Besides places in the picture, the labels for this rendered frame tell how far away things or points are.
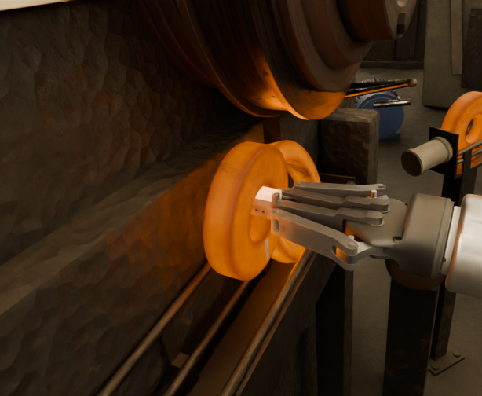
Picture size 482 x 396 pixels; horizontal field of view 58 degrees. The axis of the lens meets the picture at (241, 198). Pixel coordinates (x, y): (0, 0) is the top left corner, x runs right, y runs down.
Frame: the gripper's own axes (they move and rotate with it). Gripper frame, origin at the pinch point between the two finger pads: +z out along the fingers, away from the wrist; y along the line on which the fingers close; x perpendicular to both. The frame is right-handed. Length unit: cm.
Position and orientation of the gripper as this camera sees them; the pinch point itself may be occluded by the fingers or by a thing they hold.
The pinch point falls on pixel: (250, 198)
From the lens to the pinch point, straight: 48.2
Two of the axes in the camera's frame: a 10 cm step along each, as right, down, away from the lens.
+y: 4.6, -4.6, 7.5
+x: -0.6, -8.7, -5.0
